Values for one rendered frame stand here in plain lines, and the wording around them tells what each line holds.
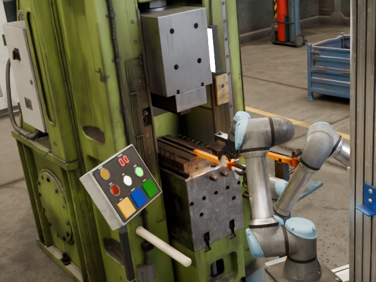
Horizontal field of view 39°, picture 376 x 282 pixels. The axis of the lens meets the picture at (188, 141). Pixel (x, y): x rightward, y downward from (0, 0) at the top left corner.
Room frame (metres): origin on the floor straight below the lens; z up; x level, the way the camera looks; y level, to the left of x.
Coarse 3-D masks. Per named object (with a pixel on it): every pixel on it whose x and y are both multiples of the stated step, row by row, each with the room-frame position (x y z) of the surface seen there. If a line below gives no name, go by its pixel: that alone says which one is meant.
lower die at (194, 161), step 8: (160, 136) 3.04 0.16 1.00; (168, 136) 3.05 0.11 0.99; (160, 144) 2.93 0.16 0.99; (168, 144) 2.91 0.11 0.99; (184, 144) 2.86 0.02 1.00; (192, 144) 2.87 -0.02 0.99; (168, 152) 2.82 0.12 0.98; (176, 152) 2.78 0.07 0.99; (184, 152) 2.77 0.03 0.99; (192, 152) 2.73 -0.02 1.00; (208, 152) 2.73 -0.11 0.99; (160, 160) 2.81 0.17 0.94; (168, 160) 2.74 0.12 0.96; (176, 160) 2.69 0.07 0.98; (184, 160) 2.68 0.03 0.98; (192, 160) 2.66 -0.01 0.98; (200, 160) 2.69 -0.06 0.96; (208, 160) 2.73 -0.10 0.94; (184, 168) 2.63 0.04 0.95; (192, 168) 2.66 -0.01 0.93
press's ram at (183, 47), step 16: (144, 16) 2.69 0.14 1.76; (160, 16) 2.62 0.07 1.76; (176, 16) 2.66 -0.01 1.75; (192, 16) 2.72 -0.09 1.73; (144, 32) 2.71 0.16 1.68; (160, 32) 2.60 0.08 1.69; (176, 32) 2.66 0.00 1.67; (192, 32) 2.71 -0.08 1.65; (144, 48) 2.73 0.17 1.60; (160, 48) 2.61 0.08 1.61; (176, 48) 2.65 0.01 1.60; (192, 48) 2.71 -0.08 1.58; (208, 48) 2.77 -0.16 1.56; (160, 64) 2.62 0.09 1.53; (176, 64) 2.65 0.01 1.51; (192, 64) 2.70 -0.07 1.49; (208, 64) 2.76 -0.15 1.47; (160, 80) 2.64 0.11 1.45; (176, 80) 2.64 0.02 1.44; (192, 80) 2.70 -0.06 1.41; (208, 80) 2.75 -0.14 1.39
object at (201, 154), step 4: (196, 152) 2.71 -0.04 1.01; (200, 152) 2.69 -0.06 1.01; (204, 152) 2.69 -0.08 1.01; (200, 156) 2.68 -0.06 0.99; (204, 156) 2.65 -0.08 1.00; (208, 156) 2.62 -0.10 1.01; (212, 156) 2.62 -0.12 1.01; (216, 156) 2.61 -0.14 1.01; (212, 160) 2.60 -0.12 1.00; (216, 160) 2.57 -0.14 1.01; (228, 164) 2.48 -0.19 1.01; (232, 164) 2.47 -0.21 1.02; (236, 164) 2.46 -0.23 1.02; (240, 164) 2.46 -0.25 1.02; (228, 168) 2.48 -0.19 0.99; (240, 168) 2.42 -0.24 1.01; (244, 168) 2.41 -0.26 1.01
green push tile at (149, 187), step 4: (148, 180) 2.34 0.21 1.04; (144, 184) 2.30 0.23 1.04; (148, 184) 2.32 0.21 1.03; (152, 184) 2.34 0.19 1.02; (144, 188) 2.29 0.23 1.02; (148, 188) 2.30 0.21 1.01; (152, 188) 2.32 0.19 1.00; (156, 188) 2.34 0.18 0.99; (148, 192) 2.29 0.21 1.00; (152, 192) 2.30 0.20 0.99; (156, 192) 2.32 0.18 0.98; (148, 196) 2.28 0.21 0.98
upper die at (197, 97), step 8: (200, 88) 2.72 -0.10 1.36; (152, 96) 2.81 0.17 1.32; (160, 96) 2.74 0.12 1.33; (176, 96) 2.63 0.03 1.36; (184, 96) 2.66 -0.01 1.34; (192, 96) 2.69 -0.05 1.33; (200, 96) 2.72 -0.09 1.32; (152, 104) 2.82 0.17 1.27; (160, 104) 2.75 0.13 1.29; (168, 104) 2.69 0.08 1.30; (176, 104) 2.63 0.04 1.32; (184, 104) 2.66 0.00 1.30; (192, 104) 2.69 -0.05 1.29; (200, 104) 2.72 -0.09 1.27
